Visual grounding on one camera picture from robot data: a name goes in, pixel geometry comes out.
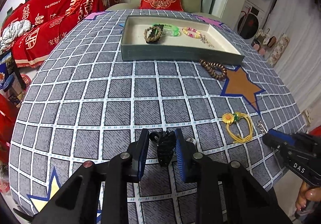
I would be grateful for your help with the white washing machine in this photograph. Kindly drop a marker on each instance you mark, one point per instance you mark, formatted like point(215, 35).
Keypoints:
point(249, 24)

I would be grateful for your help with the red plastic stool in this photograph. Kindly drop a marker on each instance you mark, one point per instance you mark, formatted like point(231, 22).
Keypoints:
point(314, 131)

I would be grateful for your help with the small silver charm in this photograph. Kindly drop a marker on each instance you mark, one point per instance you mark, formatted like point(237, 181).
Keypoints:
point(206, 40)

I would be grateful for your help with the brown star sticker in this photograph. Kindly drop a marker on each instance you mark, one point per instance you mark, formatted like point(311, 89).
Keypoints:
point(240, 86)

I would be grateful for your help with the red gift bags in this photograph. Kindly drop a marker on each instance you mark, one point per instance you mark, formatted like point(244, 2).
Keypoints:
point(6, 126)

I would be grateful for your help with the crumpled white grey cloth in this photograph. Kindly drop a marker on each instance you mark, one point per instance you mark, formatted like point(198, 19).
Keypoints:
point(12, 34)

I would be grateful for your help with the shoe rack with slippers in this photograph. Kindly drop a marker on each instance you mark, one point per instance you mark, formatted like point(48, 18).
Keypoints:
point(264, 38)

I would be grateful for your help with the white curtain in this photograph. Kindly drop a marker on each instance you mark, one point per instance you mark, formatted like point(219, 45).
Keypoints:
point(298, 50)

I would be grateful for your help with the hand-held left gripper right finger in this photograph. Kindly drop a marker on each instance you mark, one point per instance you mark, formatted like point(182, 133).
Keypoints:
point(181, 158)

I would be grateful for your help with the green translucent bangle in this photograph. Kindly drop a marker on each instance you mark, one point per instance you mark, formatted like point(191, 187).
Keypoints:
point(173, 32)

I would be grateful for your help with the grey rectangular tray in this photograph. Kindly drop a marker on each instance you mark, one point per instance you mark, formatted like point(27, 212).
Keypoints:
point(175, 51)

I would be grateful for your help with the small silver trinket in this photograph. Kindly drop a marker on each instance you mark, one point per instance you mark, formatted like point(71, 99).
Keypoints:
point(191, 141)

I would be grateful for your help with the grey checked tablecloth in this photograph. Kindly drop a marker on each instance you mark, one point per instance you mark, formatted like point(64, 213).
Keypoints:
point(100, 88)

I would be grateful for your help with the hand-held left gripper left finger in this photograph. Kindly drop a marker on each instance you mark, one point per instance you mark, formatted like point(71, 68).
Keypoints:
point(144, 155)

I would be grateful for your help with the silver metal hair clip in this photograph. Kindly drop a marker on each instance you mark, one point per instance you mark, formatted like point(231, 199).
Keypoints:
point(260, 126)

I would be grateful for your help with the person's right hand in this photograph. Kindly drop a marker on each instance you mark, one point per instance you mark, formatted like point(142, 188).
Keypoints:
point(308, 197)

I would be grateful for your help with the blue printed box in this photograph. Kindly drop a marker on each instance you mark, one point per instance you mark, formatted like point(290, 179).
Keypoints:
point(11, 80)

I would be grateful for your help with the patterned leaning board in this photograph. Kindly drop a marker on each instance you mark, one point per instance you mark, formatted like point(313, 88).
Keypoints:
point(279, 48)

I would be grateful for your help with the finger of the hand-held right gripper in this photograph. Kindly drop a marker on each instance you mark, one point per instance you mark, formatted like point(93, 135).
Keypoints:
point(282, 136)
point(272, 141)

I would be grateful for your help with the black hair claw clip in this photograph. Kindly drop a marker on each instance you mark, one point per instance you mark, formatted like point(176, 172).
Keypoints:
point(164, 148)
point(154, 35)

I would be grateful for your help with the yellow star sticker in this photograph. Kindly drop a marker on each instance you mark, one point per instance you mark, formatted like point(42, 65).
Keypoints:
point(50, 193)

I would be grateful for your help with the red printed sofa blanket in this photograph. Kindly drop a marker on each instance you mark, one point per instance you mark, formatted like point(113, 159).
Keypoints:
point(57, 10)

